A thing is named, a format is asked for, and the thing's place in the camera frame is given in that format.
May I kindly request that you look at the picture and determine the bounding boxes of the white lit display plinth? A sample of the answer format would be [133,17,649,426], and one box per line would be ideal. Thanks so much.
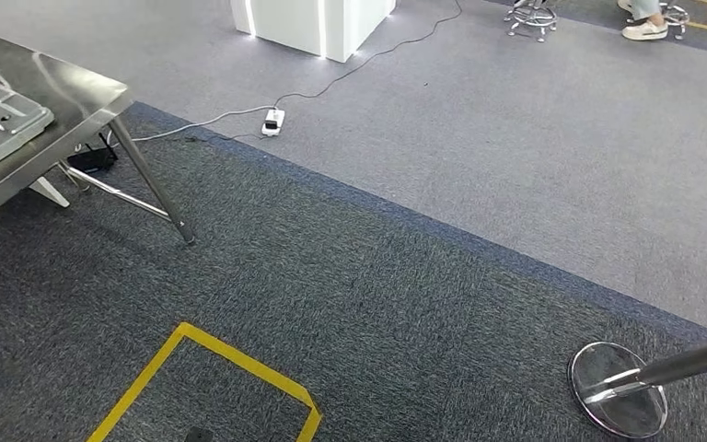
[229,0,399,64]

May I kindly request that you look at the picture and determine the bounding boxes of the thin black power cable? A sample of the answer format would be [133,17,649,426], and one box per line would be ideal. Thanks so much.
[272,0,465,111]

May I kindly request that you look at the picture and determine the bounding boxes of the chrome barrier stanchion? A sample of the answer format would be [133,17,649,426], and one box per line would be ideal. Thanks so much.
[567,331,707,441]

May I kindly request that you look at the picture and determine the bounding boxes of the white power cable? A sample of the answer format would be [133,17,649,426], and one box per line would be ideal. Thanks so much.
[105,104,276,146]

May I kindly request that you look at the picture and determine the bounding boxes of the black power adapter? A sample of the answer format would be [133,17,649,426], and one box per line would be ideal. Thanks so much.
[65,133,120,174]

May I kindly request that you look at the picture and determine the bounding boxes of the stamped sheet metal panel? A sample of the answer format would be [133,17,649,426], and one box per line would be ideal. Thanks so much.
[0,74,56,186]

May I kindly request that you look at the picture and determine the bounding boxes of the stainless steel workbench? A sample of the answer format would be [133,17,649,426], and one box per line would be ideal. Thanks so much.
[0,23,197,247]

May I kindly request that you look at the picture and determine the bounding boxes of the thin black floor cable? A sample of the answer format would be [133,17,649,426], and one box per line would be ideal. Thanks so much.
[181,132,271,144]

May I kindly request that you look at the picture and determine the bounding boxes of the person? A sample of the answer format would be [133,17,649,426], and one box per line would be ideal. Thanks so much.
[617,0,670,42]

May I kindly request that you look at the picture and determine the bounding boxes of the chrome stool base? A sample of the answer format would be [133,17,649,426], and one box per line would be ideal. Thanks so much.
[658,2,692,41]
[502,0,560,44]

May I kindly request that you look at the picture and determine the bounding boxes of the white power strip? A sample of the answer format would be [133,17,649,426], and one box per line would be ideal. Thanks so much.
[261,107,286,138]

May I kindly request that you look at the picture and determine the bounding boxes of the yellow floor tape square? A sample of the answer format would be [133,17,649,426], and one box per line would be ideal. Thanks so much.
[86,321,325,442]

